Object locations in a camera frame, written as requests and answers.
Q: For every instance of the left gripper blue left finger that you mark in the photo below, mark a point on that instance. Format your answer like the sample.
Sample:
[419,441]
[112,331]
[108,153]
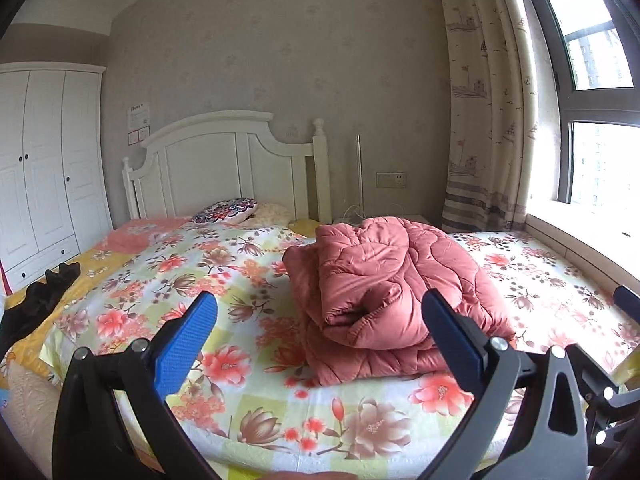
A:
[179,342]

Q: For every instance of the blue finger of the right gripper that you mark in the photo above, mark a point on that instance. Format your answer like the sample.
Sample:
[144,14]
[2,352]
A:
[628,301]

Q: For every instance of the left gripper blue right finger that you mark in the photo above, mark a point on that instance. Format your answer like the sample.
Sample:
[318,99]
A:
[458,339]

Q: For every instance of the pink quilted coat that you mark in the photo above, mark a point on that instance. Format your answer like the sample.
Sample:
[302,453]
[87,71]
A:
[358,293]

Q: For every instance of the floral duvet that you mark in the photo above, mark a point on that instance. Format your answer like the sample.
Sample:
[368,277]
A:
[251,402]

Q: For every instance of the pink floral pillow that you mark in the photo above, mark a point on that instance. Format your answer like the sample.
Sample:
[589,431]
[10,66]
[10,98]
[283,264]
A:
[138,234]

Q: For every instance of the white bedside table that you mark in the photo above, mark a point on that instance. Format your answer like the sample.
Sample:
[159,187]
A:
[356,219]

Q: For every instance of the cream quilted blanket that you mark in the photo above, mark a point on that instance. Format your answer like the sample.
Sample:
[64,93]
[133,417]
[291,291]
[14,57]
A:
[30,414]

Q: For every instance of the colourful round cushion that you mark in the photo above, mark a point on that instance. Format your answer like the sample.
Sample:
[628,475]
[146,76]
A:
[231,212]

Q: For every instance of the black garment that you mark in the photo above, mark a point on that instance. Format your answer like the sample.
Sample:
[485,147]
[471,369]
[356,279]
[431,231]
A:
[39,302]

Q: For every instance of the beige pillow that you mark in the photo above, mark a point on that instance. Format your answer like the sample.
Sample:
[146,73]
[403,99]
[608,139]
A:
[268,214]

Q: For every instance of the white bed headboard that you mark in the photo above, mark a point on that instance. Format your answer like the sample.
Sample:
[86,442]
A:
[190,164]

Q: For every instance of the white wardrobe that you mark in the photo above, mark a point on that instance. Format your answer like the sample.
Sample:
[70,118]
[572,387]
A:
[53,199]

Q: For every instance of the patterned beige curtain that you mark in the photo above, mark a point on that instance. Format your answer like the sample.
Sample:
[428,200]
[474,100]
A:
[494,115]

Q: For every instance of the wall power socket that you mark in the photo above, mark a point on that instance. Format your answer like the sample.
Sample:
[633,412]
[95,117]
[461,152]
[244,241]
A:
[390,180]

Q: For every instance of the paper notices on wall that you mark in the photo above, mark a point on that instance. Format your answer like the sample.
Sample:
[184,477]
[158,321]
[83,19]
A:
[138,123]

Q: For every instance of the window with dark frame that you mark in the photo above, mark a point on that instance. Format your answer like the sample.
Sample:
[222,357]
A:
[594,49]

